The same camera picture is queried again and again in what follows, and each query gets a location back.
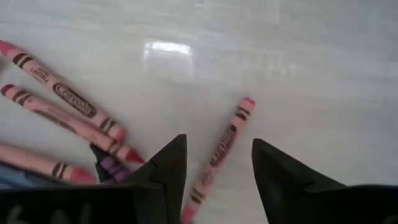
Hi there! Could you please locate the red crayon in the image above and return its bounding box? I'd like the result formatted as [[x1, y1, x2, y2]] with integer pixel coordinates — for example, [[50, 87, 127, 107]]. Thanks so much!
[[0, 142, 98, 185]]

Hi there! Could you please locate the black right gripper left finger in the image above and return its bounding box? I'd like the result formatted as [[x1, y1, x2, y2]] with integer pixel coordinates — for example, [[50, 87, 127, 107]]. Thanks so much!
[[124, 134, 189, 224]]

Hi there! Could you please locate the pink crayon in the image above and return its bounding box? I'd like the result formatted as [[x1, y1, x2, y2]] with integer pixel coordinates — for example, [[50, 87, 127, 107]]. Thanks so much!
[[180, 96, 257, 224], [0, 83, 146, 165], [0, 39, 127, 142]]

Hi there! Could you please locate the purple crayon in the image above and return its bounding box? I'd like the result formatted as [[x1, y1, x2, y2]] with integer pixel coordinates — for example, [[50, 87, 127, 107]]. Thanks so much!
[[89, 143, 137, 184]]

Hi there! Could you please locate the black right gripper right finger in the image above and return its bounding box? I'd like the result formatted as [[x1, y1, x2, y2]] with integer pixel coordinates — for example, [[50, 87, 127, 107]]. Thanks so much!
[[251, 139, 346, 224]]

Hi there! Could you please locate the blue crayon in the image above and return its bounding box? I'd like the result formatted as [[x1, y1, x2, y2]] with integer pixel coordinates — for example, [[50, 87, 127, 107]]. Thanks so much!
[[0, 161, 69, 189]]

